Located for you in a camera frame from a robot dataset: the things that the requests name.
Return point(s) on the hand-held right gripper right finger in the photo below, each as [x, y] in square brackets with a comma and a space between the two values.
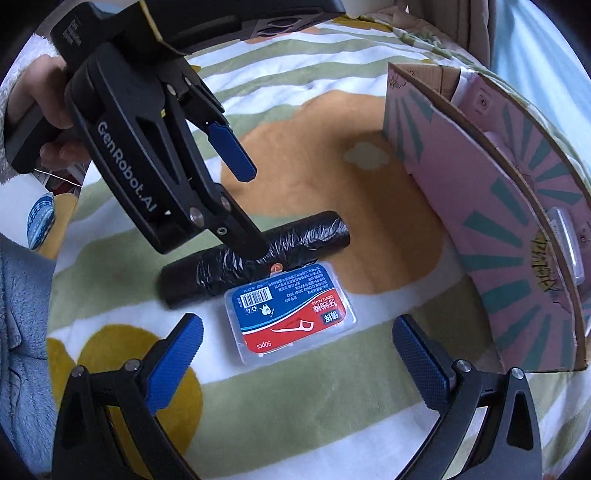
[420, 364]

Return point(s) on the light blue fleece garment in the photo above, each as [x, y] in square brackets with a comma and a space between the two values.
[25, 304]

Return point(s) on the clear plastic box blue label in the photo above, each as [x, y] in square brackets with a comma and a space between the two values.
[565, 240]

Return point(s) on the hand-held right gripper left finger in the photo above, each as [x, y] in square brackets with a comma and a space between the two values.
[173, 360]

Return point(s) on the black garbage bag roll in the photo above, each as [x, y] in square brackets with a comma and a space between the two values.
[314, 230]

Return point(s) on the pink printed cardboard box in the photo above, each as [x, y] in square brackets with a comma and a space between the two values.
[461, 207]

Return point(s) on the red and blue floss box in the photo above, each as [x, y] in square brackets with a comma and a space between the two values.
[295, 318]

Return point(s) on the pale pink quilt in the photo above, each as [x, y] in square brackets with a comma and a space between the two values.
[411, 16]

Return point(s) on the light blue window cloth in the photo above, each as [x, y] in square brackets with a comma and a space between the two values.
[540, 60]

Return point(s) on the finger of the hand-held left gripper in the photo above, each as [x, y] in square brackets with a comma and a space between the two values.
[240, 235]
[233, 152]

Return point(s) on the brown curtain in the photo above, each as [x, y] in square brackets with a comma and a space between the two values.
[478, 27]

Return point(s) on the person's left hand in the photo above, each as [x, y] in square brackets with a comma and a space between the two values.
[46, 92]

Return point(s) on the person's left forearm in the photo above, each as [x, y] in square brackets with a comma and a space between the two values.
[30, 50]

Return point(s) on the striped floral blanket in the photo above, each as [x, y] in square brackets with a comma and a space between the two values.
[323, 415]

